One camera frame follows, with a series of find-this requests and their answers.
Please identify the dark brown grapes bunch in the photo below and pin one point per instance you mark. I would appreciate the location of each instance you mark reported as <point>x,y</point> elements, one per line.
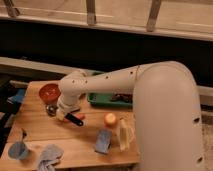
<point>122,97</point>

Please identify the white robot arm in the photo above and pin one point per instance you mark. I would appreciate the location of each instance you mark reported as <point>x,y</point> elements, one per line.
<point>166,106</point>

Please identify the blue cup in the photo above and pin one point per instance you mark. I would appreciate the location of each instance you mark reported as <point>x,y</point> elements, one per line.
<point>19,149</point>

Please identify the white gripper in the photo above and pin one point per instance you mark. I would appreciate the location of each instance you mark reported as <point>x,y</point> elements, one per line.
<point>63,109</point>

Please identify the orange carrot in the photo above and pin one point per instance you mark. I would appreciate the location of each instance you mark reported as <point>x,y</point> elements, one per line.
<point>79,116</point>

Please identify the green plastic tray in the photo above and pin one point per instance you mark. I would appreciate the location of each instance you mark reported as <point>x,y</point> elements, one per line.
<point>106,98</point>

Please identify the black handled brush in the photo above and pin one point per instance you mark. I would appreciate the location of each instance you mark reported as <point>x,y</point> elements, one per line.
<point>52,111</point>

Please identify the blue grey cloth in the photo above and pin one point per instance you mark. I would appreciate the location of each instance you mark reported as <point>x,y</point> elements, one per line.
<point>49,157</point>

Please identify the red bowl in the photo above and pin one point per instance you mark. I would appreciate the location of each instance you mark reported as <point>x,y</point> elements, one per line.
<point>49,93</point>

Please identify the orange fruit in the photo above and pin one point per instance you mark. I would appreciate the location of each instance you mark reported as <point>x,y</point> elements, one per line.
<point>110,119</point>

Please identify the blue sponge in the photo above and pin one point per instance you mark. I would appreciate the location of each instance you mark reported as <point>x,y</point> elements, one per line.
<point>103,141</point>

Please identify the yellow banana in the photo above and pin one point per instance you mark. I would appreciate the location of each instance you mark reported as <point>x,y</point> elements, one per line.
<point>125,134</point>

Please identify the wooden table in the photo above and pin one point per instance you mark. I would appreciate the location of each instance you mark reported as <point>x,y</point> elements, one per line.
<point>77,142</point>

